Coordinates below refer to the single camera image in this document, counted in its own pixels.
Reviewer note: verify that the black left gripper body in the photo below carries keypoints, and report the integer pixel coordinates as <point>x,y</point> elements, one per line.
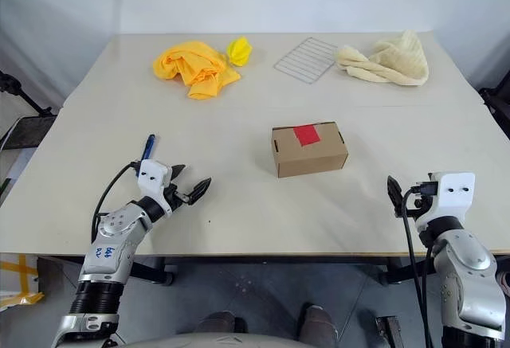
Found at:
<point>175,197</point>

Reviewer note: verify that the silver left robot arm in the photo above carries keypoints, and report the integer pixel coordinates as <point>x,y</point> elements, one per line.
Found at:
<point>115,240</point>

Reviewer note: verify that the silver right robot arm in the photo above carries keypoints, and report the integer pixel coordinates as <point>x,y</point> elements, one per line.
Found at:
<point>470,280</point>

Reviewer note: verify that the dark rounded robot foot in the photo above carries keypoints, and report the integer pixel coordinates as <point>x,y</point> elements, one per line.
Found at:
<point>219,322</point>
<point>316,322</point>

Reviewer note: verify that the yellow taped package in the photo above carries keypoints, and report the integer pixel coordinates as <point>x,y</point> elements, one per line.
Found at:
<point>18,280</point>

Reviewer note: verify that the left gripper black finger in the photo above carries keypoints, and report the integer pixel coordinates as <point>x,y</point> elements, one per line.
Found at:
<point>178,170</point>
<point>200,190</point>

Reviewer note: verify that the dark brown floor bracket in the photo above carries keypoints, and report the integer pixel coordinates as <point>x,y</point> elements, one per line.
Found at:
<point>389,330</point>

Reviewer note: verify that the black flat platform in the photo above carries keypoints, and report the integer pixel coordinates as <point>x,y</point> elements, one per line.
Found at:
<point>28,131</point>

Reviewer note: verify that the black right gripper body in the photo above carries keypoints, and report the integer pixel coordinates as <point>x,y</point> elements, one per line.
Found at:
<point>423,200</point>

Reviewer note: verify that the black tripod stand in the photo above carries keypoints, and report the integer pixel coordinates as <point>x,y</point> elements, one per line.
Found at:
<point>24,95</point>

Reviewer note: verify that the red tape patch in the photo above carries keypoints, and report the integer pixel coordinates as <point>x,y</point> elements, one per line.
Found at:
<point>307,135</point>

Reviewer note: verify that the black table frame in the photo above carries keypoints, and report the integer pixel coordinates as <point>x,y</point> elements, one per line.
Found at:
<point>147,270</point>

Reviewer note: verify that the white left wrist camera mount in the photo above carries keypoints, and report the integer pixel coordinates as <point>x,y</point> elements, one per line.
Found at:
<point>151,177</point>

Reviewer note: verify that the yellow crumpled cloth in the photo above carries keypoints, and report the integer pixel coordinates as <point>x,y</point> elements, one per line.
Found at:
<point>191,63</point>

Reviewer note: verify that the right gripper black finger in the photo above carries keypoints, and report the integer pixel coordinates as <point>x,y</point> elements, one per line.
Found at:
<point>394,189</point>
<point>400,211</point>

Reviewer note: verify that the blue pen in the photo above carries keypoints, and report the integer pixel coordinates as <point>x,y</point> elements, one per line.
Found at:
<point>149,147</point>

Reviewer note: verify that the grey robot torso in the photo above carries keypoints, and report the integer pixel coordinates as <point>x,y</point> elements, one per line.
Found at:
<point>231,341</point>

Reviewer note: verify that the cream knitted towel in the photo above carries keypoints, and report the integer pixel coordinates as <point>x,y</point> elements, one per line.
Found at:
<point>392,63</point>

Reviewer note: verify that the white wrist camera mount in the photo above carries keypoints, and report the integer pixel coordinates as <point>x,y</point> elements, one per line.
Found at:
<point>151,177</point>
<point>456,192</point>

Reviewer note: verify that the small yellow crumpled ball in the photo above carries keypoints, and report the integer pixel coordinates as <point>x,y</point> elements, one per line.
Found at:
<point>239,50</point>

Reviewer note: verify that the brown cardboard box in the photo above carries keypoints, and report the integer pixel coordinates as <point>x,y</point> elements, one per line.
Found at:
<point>315,157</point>

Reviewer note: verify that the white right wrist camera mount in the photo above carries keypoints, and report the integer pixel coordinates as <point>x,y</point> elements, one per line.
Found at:
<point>456,192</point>

